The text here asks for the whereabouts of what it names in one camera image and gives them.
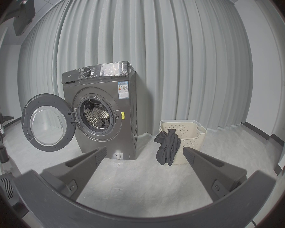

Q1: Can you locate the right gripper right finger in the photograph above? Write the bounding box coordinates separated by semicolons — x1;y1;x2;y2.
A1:
183;146;248;203

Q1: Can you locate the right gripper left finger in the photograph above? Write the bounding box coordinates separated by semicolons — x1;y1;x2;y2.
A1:
40;146;107;200

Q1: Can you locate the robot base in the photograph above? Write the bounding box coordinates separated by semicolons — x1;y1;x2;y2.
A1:
0;156;31;223

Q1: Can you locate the washing machine door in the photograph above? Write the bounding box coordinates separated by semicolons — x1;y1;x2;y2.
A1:
21;93;78;152

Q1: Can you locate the cream laundry basket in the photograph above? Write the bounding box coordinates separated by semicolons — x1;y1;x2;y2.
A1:
159;120;207;165

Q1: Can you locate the heap of dark clothes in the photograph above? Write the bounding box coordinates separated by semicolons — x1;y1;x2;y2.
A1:
96;118;111;129

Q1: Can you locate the grey washing machine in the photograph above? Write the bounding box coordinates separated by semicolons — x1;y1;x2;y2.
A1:
62;61;139;161

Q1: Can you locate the black garment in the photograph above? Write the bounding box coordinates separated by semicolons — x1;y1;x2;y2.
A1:
154;128;182;166

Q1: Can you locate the white curtain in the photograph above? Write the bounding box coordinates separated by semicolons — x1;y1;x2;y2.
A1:
0;0;274;138

